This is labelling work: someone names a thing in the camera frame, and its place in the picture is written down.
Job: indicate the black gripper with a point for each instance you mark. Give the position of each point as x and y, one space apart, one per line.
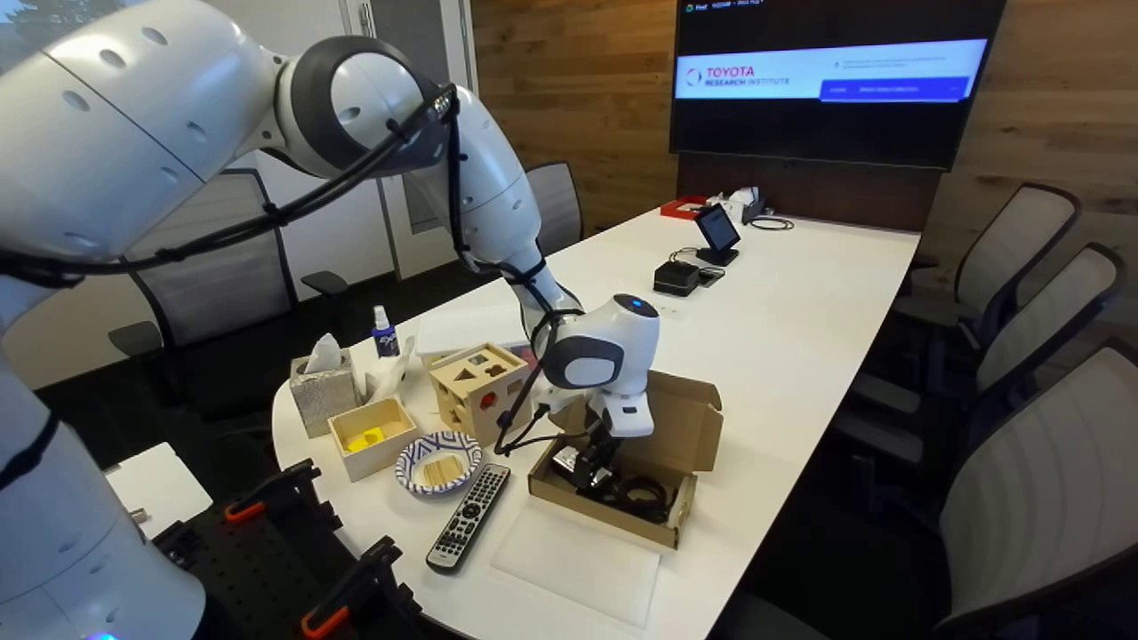
601 450

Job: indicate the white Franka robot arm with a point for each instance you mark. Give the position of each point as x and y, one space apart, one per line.
117 120

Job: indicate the open cardboard box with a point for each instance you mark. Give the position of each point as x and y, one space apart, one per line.
687 419

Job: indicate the small black box device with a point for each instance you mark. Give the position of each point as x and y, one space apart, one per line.
678 277

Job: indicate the gray tissue box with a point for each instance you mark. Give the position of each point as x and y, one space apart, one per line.
321 403

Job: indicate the white flat box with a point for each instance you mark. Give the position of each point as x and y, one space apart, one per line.
160 485

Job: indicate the clear plastic sheet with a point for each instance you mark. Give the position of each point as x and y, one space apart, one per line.
570 572

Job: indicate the black remote control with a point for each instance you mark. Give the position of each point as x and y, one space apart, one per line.
466 521

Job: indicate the wooden shape sorter cube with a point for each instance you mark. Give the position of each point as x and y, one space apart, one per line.
463 411

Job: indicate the tan wooden square piece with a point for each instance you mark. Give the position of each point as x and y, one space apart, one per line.
443 472

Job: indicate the blue white patterned plate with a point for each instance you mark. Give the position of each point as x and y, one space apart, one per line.
409 468

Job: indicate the small open wooden tray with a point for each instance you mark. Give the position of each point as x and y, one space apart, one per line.
397 450

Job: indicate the yellow toy block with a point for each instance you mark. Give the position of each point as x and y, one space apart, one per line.
369 437

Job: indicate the spray bottle with blue label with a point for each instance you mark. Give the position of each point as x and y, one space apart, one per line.
384 339

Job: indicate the black tablet on stand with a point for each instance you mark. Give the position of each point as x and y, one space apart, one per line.
717 230

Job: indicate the red tray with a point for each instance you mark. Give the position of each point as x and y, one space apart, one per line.
681 206

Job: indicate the glass door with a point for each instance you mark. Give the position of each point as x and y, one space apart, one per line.
403 224

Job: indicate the black robot stand board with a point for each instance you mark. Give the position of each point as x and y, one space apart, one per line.
271 571

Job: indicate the wall mounted TV screen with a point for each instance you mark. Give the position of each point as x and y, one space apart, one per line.
831 120

